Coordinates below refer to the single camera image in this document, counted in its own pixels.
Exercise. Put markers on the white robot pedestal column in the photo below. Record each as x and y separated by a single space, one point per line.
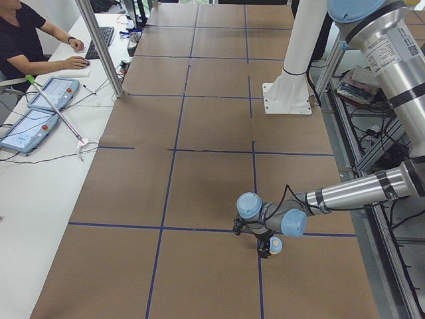
289 93

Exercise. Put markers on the white and blue bell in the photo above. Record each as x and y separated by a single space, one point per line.
276 245

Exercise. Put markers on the teach pendant tablet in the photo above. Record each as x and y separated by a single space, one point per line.
59 90
30 130

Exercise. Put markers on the aluminium frame post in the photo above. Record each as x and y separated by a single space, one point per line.
89 18

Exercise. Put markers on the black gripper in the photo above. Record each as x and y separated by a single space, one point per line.
262 241

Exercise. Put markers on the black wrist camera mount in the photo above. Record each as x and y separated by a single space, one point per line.
239 226

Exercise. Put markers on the upper teach pendant tablet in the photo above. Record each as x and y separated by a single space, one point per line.
59 90

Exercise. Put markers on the stack of books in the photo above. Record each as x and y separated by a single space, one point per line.
358 92

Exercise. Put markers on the lower teach pendant tablet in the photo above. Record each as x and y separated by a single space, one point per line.
30 130

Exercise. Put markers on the brown paper table cover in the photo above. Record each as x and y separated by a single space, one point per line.
151 235

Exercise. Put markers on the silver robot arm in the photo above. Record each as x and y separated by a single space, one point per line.
378 30

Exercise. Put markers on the seated person in black shirt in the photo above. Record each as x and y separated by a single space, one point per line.
21 49

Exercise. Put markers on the grabber stick with green handle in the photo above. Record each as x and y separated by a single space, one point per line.
81 141

